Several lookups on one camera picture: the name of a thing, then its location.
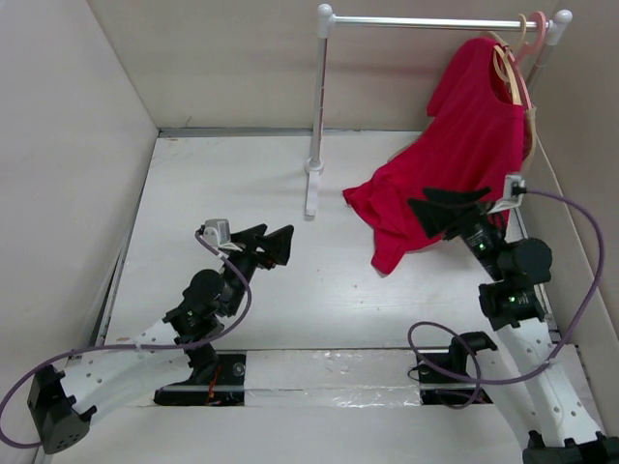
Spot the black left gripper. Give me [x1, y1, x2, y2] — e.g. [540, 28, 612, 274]
[218, 223, 290, 316]

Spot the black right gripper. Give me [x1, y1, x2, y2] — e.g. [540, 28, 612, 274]
[408, 184, 507, 281]

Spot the red t shirt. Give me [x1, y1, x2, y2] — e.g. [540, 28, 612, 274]
[342, 37, 526, 275]

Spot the beige plastic hanger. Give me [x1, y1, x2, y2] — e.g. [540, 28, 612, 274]
[486, 14, 532, 110]

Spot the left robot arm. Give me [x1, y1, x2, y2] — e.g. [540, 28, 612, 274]
[27, 218, 294, 455]

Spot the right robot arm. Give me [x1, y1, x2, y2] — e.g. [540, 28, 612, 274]
[408, 176, 618, 463]

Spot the beige t shirt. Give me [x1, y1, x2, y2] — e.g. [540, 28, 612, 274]
[386, 108, 540, 170]

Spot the pink plastic hanger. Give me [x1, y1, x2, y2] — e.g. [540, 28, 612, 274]
[507, 12, 551, 110]

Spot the white clothes rack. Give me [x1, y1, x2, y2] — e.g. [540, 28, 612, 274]
[305, 3, 574, 218]

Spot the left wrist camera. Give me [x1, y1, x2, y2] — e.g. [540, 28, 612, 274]
[196, 218, 234, 249]

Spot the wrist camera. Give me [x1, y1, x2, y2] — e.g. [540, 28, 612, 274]
[487, 173, 526, 215]
[196, 218, 234, 249]

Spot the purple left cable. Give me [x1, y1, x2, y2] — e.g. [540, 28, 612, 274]
[0, 226, 252, 447]

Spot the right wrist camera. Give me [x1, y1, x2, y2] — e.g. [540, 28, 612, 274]
[487, 173, 526, 215]

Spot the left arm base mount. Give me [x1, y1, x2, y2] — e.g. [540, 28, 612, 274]
[153, 351, 248, 407]

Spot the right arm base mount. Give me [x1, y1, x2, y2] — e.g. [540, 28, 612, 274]
[408, 338, 492, 409]

